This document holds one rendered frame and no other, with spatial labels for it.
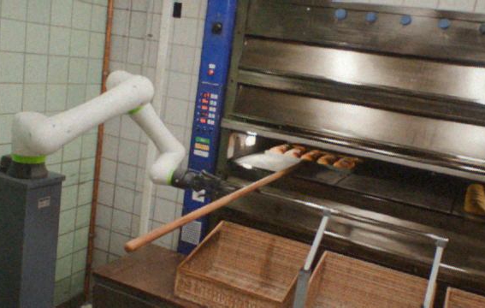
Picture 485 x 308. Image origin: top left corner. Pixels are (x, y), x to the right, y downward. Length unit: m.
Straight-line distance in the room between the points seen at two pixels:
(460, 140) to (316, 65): 0.77
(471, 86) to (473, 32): 0.24
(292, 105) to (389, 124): 0.51
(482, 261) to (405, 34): 1.11
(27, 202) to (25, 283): 0.34
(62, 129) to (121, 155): 1.32
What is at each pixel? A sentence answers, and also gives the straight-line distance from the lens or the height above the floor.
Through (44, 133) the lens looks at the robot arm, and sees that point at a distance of 1.96.
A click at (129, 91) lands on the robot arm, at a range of 2.06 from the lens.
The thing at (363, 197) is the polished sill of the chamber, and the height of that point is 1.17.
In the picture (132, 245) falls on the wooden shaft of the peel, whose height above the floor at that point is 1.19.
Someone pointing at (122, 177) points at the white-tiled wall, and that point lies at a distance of 3.28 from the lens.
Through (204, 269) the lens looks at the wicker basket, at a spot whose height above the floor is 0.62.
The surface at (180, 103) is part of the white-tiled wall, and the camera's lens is 2.99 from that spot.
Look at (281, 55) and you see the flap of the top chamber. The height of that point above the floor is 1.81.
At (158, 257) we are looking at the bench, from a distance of 3.02.
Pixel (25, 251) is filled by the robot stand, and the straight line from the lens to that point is 2.19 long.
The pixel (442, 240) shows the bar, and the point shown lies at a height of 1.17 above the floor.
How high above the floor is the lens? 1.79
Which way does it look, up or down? 12 degrees down
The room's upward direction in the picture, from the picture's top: 8 degrees clockwise
